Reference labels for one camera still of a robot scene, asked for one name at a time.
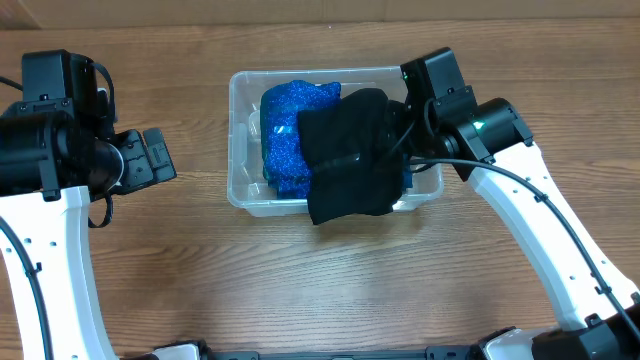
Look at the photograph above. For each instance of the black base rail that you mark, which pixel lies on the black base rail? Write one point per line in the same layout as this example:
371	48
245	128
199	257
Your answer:
330	355

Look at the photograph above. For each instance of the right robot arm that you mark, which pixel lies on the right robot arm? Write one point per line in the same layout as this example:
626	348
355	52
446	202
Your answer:
595	305

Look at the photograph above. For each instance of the clear plastic storage bin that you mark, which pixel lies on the clear plastic storage bin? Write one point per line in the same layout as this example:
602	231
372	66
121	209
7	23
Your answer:
247	187

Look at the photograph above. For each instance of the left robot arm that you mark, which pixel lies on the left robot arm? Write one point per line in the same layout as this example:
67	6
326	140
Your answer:
59	154

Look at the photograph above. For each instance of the dark blue jeans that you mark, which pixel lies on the dark blue jeans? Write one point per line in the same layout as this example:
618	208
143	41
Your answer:
407	179

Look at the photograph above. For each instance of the blue green sequin garment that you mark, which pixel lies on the blue green sequin garment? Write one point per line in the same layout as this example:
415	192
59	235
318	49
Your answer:
283	165

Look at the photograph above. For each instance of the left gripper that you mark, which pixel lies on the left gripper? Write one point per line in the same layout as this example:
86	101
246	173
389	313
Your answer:
146	173

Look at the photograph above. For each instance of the large black garment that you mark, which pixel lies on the large black garment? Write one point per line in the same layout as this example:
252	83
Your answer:
350	148

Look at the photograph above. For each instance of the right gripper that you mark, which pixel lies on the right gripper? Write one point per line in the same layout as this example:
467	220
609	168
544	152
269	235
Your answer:
395	120

